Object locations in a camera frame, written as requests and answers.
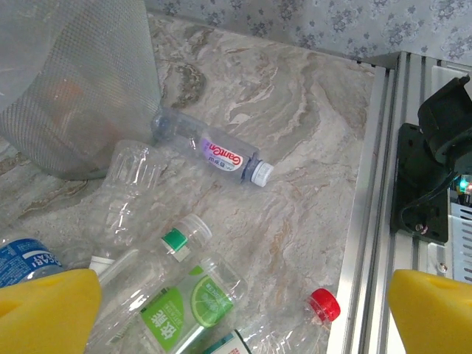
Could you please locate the clear ribbed crushed bottle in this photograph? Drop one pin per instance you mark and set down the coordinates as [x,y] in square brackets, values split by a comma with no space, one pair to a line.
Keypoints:
[129,184]

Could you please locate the small clear bottle red cap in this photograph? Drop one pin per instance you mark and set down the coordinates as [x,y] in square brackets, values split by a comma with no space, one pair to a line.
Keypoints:
[322,304]

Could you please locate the thin aluminium table edge beam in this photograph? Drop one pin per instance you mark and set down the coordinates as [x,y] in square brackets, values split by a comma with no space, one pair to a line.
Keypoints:
[363,221]

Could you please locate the small controller board with LED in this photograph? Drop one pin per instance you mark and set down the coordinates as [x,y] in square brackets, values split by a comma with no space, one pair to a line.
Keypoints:
[464,184]

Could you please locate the translucent plastic bin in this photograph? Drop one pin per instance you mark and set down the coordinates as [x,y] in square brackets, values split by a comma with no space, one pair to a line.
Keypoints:
[73,73]

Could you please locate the clear bottle green cap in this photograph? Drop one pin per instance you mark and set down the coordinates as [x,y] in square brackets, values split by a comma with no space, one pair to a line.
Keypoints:
[173,239]

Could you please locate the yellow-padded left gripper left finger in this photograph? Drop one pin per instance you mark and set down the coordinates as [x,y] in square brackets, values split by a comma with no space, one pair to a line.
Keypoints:
[44,313]

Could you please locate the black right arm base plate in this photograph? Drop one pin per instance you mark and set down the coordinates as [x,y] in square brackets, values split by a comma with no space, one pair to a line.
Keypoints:
[409,184]

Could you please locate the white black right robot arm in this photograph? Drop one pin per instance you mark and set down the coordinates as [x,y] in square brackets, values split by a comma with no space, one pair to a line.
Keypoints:
[446,121]

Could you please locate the green lime label bottle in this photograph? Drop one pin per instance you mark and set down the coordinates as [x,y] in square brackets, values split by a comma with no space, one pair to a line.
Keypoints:
[177,317]

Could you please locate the clear bottle purple Ganten label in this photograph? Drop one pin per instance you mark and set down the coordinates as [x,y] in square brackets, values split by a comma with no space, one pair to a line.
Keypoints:
[221,155]

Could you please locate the red and white label bottle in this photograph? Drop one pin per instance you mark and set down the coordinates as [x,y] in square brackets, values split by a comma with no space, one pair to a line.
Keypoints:
[226,344]

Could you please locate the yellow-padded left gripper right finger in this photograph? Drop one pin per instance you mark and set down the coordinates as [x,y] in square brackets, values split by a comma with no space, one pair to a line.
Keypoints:
[431,317]

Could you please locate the blue Pocari label bottle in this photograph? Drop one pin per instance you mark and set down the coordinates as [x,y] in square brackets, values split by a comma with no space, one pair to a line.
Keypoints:
[22,258]

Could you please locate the wide aluminium slotted beam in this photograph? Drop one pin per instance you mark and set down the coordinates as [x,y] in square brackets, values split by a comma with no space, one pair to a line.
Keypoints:
[409,92]

